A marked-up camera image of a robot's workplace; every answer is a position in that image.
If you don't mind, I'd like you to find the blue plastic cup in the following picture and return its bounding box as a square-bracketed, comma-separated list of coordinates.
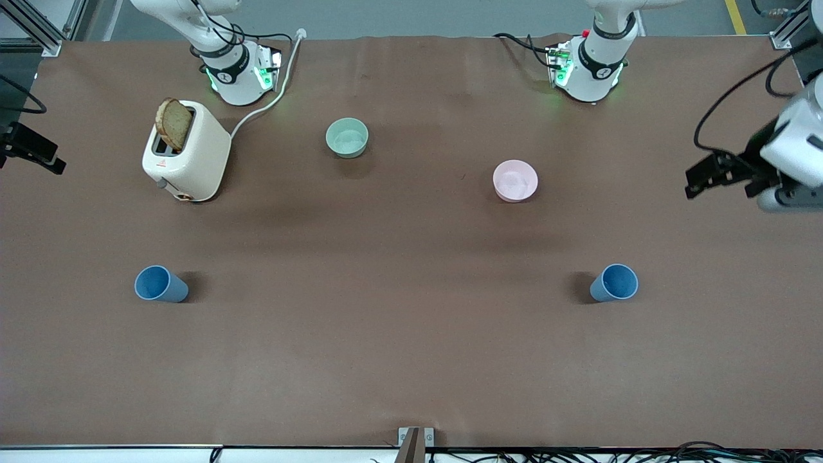
[590, 263, 640, 303]
[134, 265, 190, 304]

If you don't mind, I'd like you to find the brown toast slice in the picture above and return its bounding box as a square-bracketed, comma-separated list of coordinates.
[155, 97, 194, 153]

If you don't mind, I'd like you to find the cream white toaster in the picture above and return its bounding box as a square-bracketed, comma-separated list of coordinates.
[141, 100, 232, 203]

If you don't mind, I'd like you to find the pink bowl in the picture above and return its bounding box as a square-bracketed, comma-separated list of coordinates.
[493, 159, 539, 203]

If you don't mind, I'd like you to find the mint green bowl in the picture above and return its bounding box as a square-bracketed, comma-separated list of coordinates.
[325, 117, 370, 159]

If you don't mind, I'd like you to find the brown table cover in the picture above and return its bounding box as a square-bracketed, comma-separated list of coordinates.
[0, 32, 823, 450]

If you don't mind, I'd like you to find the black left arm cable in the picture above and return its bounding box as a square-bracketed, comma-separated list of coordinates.
[693, 37, 823, 158]

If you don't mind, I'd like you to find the aluminium frame profile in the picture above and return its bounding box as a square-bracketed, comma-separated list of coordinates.
[768, 0, 812, 50]
[0, 0, 87, 57]

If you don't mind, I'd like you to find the black base cable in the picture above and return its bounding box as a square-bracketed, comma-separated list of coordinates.
[493, 32, 555, 68]

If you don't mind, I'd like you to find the white toaster power cable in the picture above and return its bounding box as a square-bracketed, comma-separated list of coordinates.
[230, 28, 307, 140]

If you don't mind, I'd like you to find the metal table edge bracket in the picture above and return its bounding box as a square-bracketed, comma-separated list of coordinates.
[397, 426, 435, 463]

